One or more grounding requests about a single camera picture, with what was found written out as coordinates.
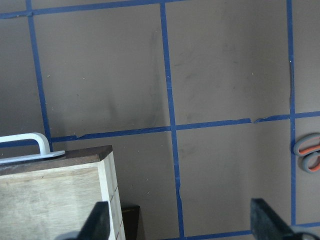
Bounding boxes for grey orange scissors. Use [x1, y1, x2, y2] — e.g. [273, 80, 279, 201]
[293, 133, 320, 174]

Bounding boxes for light wooden drawer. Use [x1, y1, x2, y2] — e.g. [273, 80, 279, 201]
[0, 145, 125, 240]

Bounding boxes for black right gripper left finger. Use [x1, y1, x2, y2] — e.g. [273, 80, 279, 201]
[78, 201, 111, 240]

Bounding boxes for dark brown wooden cabinet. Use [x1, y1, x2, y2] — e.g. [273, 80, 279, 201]
[121, 205, 146, 240]

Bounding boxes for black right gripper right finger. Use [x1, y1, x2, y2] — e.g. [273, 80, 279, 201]
[250, 198, 300, 240]

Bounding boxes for white drawer handle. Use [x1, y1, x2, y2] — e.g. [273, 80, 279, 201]
[0, 132, 66, 165]

